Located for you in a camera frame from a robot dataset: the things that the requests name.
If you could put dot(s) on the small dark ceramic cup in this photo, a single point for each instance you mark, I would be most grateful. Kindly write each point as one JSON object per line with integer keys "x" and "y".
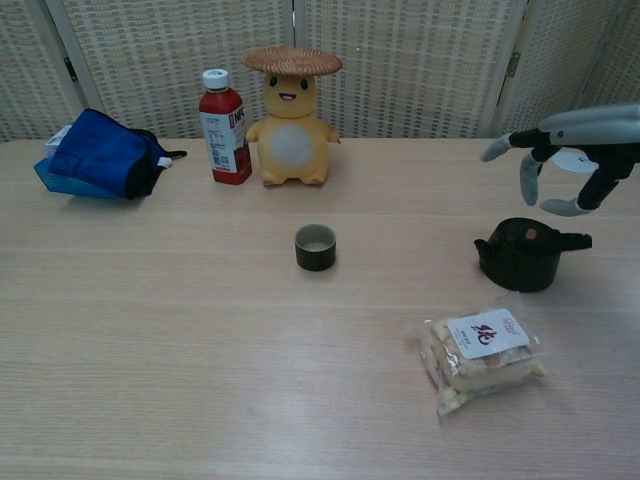
{"x": 315, "y": 260}

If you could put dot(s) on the red juice bottle white cap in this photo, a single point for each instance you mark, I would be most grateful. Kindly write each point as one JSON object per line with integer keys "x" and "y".
{"x": 225, "y": 145}

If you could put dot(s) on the round woven rattan hat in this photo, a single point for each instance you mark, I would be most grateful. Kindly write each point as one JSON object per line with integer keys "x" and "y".
{"x": 292, "y": 61}

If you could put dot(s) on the woven folding screen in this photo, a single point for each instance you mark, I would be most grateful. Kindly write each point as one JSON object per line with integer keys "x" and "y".
{"x": 410, "y": 60}

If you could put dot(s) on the blue fabric pouch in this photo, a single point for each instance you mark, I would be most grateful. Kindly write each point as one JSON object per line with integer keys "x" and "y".
{"x": 100, "y": 150}

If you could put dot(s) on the yellow plush toy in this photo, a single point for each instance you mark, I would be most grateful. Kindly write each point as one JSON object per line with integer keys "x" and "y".
{"x": 292, "y": 145}

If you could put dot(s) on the clear bag of snacks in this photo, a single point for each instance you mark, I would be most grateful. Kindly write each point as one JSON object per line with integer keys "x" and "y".
{"x": 480, "y": 367}

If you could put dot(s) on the black cast iron teapot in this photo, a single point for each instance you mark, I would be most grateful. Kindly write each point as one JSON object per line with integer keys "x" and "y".
{"x": 520, "y": 265}

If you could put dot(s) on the metal screen hinge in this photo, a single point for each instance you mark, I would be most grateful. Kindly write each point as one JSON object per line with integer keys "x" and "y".
{"x": 512, "y": 64}
{"x": 70, "y": 69}

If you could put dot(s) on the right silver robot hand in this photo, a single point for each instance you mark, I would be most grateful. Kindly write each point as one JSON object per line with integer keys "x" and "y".
{"x": 595, "y": 127}

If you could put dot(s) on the light blue tissue box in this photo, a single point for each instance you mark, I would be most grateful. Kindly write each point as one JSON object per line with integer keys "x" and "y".
{"x": 55, "y": 181}

